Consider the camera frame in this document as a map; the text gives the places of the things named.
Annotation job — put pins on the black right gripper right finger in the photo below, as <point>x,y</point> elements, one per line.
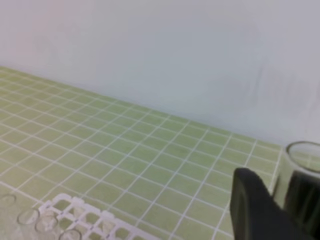
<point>302,202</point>

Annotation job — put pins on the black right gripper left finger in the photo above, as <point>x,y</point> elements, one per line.
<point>254,213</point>

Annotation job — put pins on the clear glass test tube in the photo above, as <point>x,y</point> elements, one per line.
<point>299,157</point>

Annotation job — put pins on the green grid tablecloth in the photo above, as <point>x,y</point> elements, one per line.
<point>166,175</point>

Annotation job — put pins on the white plastic test tube rack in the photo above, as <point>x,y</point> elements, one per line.
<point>93,223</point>

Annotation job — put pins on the clear test tube eleventh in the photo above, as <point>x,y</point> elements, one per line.
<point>46,224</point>

